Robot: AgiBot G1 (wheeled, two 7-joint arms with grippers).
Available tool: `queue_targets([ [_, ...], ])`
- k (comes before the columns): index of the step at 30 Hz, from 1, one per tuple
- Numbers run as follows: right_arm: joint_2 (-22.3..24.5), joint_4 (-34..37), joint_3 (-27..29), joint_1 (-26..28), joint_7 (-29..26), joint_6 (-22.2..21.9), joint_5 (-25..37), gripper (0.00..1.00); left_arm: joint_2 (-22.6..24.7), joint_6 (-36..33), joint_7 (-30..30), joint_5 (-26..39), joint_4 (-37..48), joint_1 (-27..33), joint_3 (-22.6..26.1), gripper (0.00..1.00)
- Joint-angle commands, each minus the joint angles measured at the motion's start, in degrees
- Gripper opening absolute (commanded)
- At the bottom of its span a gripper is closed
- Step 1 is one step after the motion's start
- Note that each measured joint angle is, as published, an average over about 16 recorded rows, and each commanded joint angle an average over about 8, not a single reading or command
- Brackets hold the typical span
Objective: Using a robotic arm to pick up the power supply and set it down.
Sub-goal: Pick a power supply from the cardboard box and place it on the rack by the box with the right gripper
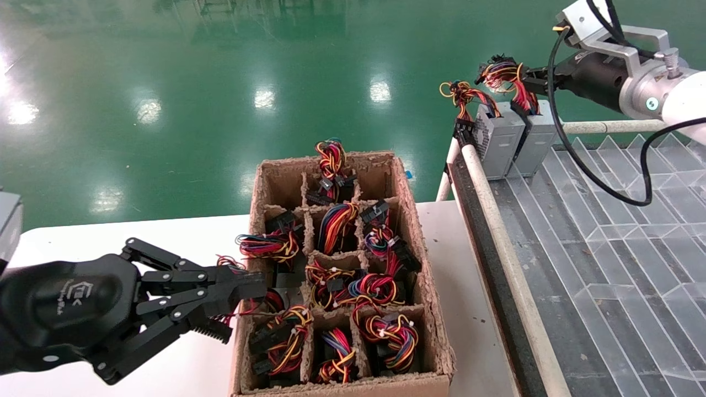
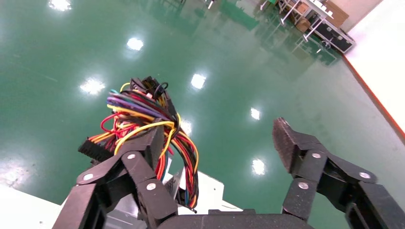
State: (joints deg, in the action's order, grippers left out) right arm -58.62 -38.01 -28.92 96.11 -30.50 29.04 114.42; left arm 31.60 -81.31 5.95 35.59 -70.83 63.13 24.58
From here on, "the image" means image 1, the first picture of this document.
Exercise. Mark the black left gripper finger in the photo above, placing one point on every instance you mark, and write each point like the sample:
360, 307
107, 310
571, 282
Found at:
237, 284
143, 347

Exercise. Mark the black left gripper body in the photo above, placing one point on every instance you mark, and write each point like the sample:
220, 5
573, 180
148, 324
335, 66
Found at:
66, 309

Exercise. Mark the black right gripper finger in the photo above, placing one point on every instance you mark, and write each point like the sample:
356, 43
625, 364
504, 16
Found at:
543, 88
543, 73

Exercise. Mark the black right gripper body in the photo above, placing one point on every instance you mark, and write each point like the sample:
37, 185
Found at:
593, 80

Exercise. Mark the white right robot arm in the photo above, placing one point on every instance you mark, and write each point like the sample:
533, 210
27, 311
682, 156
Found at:
684, 99

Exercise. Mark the brown cardboard divider box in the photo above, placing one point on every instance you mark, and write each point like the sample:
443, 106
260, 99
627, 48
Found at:
342, 389

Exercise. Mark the clear acrylic divider tray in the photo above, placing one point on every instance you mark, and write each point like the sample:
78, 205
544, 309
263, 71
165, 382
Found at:
634, 275

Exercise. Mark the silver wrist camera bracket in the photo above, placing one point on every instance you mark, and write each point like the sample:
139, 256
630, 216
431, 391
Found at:
618, 49

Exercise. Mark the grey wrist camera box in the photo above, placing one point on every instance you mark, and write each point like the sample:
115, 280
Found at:
10, 226

